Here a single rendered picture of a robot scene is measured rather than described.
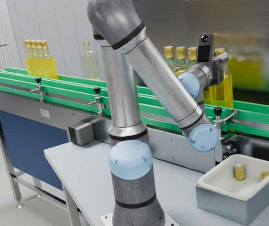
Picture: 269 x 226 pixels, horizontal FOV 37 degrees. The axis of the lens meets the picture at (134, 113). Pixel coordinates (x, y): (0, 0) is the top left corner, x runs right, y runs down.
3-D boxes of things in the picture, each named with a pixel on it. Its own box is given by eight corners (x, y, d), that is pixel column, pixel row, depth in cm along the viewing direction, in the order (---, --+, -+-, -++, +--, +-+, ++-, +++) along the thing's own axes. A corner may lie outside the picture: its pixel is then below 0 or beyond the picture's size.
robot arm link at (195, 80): (170, 106, 113) (167, 77, 110) (185, 93, 122) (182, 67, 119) (196, 106, 109) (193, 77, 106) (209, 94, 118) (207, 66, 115)
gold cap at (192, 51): (200, 58, 147) (199, 47, 145) (194, 61, 144) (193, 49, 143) (192, 58, 149) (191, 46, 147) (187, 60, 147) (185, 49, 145)
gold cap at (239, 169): (235, 163, 132) (235, 175, 133) (233, 168, 129) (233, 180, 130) (245, 164, 130) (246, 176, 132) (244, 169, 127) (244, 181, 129)
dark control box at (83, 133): (95, 140, 182) (92, 123, 179) (81, 146, 177) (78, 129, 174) (84, 136, 187) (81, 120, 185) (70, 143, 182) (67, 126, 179)
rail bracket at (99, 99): (107, 116, 173) (102, 87, 168) (94, 122, 168) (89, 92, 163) (101, 115, 175) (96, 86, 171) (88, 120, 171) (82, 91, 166)
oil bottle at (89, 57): (102, 88, 214) (94, 40, 205) (94, 92, 210) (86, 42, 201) (94, 88, 217) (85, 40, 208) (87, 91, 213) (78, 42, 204)
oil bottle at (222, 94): (235, 123, 147) (231, 67, 139) (227, 128, 143) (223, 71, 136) (221, 120, 150) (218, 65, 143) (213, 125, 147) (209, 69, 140)
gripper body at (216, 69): (202, 79, 135) (190, 90, 126) (200, 54, 132) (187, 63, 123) (225, 79, 132) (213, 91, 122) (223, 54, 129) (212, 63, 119)
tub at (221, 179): (284, 189, 124) (284, 164, 121) (247, 226, 110) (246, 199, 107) (235, 175, 136) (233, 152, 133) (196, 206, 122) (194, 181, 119)
